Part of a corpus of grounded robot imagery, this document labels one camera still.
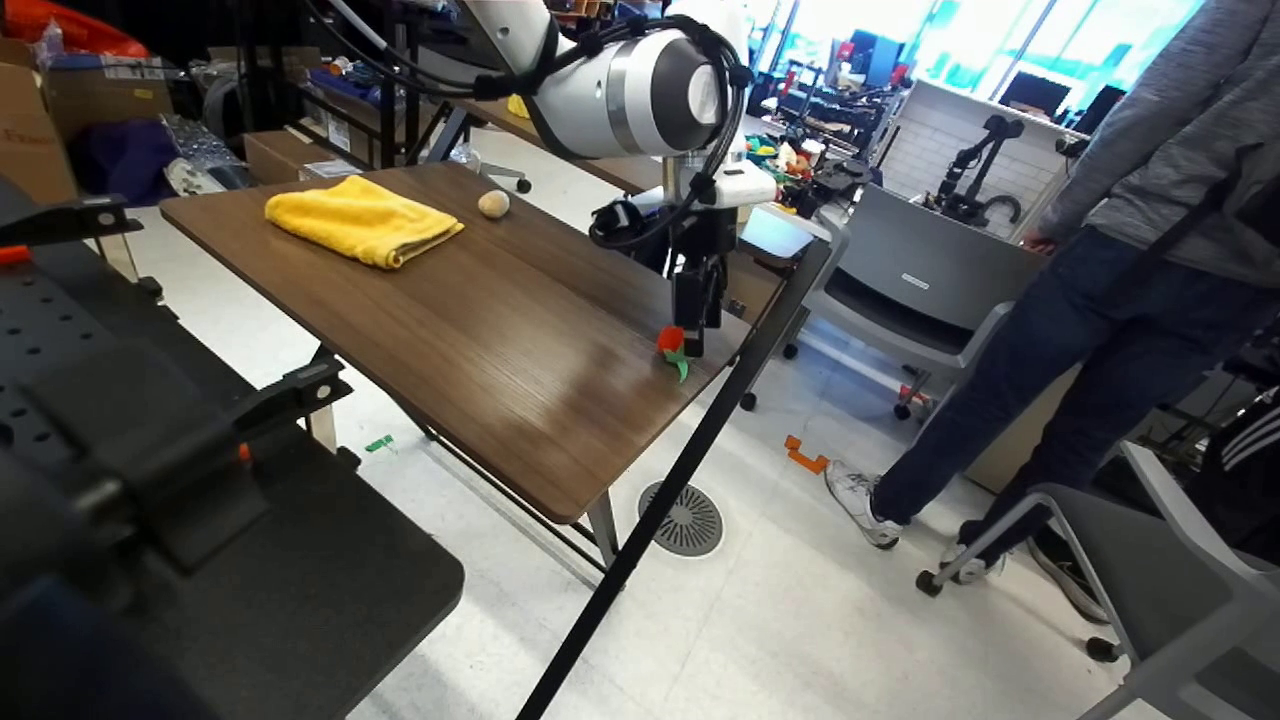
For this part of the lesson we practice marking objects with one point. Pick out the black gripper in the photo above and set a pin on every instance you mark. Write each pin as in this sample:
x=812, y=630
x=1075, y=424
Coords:
x=697, y=268

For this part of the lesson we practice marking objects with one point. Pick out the red tomato toy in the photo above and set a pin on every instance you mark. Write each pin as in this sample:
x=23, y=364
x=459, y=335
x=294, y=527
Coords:
x=670, y=348

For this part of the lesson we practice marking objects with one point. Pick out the beige potato toy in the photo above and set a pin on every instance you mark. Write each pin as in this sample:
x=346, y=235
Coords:
x=492, y=207

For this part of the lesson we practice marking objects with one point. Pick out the yellow terry towel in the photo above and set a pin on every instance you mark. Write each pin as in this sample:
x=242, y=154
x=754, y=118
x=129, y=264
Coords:
x=361, y=223

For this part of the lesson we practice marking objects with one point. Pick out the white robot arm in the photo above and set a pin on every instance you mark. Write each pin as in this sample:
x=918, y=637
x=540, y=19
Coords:
x=655, y=85

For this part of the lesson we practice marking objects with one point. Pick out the orange floor marker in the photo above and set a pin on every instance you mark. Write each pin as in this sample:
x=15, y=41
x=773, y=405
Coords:
x=800, y=457

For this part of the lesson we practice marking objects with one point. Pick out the person in grey hoodie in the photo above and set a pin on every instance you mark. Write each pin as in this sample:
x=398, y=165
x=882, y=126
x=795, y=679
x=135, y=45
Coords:
x=1160, y=259

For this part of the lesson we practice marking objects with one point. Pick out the black camera tripod leg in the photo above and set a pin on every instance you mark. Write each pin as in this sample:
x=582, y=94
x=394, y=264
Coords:
x=751, y=360

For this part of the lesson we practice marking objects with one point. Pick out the black perforated camera mount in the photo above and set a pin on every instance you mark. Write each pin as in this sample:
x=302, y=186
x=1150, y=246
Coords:
x=174, y=545

